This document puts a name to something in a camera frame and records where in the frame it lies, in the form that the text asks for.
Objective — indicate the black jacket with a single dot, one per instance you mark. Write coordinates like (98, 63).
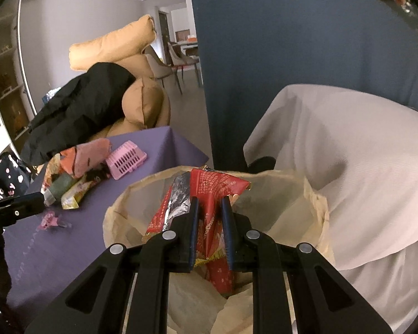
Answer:
(83, 107)

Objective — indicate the red foil wrapper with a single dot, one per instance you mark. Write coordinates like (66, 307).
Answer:
(209, 187)

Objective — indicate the purple table mat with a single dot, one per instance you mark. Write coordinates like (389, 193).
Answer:
(43, 262)

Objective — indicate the pink plastic basket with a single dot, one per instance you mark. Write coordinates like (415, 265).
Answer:
(125, 159)

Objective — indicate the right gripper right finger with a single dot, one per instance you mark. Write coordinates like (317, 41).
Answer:
(294, 287)

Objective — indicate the tan leather armchair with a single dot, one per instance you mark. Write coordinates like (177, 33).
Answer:
(145, 103)

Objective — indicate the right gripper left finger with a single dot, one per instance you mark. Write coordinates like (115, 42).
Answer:
(125, 290)

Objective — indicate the pink hair clip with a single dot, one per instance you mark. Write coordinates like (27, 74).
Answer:
(51, 221)

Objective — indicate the grey dining chair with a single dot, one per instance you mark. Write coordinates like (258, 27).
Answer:
(160, 70)

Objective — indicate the white display shelf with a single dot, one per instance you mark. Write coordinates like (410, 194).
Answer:
(17, 107)

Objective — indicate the orange snack wrapper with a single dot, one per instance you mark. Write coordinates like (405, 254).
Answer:
(78, 160)

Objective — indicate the cream red snack bar wrapper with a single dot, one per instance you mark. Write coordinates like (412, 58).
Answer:
(72, 198)

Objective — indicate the beige plastic trash bag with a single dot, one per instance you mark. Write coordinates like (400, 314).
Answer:
(283, 205)

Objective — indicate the navy cloth covered cabinet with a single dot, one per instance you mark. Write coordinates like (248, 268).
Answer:
(251, 49)

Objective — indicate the dining table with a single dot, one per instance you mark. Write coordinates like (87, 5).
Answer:
(188, 48)

